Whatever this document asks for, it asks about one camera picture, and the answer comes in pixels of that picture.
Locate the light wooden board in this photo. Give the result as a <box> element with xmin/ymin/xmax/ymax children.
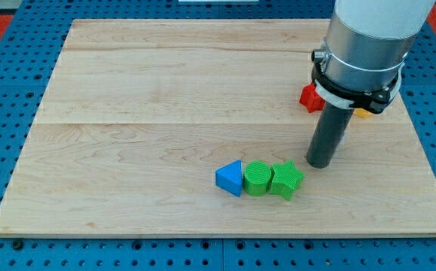
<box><xmin>0</xmin><ymin>20</ymin><xmax>436</xmax><ymax>239</ymax></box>

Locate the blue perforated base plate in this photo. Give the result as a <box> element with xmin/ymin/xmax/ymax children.
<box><xmin>0</xmin><ymin>0</ymin><xmax>436</xmax><ymax>270</ymax></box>

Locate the green cylinder block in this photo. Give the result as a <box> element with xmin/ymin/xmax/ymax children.
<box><xmin>243</xmin><ymin>160</ymin><xmax>272</xmax><ymax>196</ymax></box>

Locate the green star block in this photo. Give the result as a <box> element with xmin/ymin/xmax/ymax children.
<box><xmin>269</xmin><ymin>160</ymin><xmax>305</xmax><ymax>201</ymax></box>

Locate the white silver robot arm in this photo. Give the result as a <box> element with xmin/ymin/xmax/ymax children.
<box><xmin>312</xmin><ymin>0</ymin><xmax>434</xmax><ymax>114</ymax></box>

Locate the blue triangle block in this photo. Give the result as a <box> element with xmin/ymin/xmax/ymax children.
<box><xmin>215</xmin><ymin>160</ymin><xmax>242</xmax><ymax>197</ymax></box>

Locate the yellow block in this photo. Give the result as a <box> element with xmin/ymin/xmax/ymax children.
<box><xmin>353</xmin><ymin>108</ymin><xmax>373</xmax><ymax>119</ymax></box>

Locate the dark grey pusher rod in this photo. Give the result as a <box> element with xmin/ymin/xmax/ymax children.
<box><xmin>306</xmin><ymin>102</ymin><xmax>354</xmax><ymax>169</ymax></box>

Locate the red star block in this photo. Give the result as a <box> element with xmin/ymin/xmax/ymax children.
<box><xmin>299</xmin><ymin>83</ymin><xmax>325</xmax><ymax>113</ymax></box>

